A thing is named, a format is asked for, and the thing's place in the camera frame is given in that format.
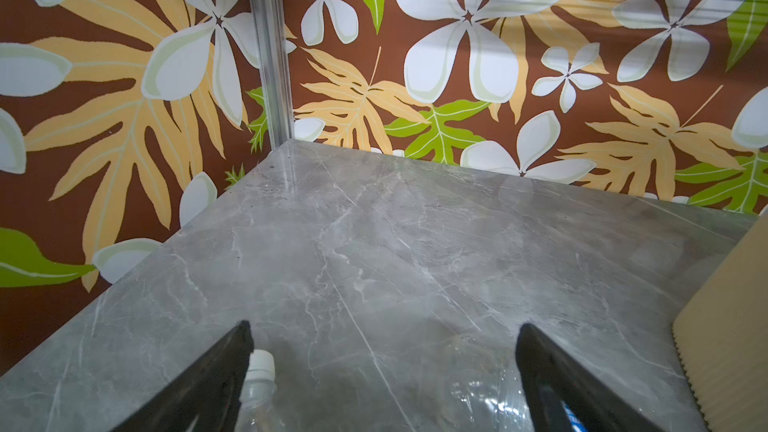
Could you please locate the cream slatted plastic bin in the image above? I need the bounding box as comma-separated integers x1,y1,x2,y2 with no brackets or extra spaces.
672,216,767,431

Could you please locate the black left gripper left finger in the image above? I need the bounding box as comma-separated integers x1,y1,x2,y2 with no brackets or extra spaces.
114,320,254,432

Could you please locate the clear Pepsi bottle blue label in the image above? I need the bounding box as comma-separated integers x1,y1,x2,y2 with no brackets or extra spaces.
436,368,534,431

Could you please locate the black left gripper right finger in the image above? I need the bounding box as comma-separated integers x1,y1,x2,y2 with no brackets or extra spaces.
515,323,660,431

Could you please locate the clear bottle dark green label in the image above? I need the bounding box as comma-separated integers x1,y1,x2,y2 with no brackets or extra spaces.
235,350,286,432

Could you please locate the aluminium frame post back left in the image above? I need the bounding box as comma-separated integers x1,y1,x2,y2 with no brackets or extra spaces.
250,0,294,150

